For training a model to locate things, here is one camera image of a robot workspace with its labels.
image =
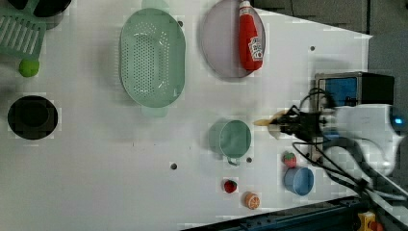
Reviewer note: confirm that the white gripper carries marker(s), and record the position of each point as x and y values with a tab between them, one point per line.
312	125

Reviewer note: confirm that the yellow plush banana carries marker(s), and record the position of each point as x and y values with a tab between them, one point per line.
271	124

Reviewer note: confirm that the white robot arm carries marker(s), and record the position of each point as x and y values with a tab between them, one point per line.
349	167

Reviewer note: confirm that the pink plush strawberry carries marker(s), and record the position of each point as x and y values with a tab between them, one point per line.
289	160

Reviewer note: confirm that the blue bowl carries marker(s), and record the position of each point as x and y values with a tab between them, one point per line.
299	180

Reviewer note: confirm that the red plush ketchup bottle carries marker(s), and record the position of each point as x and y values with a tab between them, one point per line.
250	46

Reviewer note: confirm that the orange slice toy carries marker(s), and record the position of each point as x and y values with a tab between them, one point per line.
252	201

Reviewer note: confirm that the small red strawberry toy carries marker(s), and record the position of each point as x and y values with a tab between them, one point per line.
230	186

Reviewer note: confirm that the grey round plate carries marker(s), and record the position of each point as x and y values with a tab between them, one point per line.
220	38

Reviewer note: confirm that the green perforated colander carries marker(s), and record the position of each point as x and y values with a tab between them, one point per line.
152	57

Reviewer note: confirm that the black cylindrical cup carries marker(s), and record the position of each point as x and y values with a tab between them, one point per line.
33	117

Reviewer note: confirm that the black short cylinder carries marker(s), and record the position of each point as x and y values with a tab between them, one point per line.
51	11

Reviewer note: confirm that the green lime toy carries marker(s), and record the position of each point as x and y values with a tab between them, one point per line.
28	68

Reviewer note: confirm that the green plastic spatula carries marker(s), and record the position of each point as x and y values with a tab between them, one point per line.
21	32

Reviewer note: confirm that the green cup with handle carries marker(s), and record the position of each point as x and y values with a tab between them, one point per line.
231	139

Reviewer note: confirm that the blue metal frame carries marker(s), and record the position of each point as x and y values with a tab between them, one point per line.
333	215

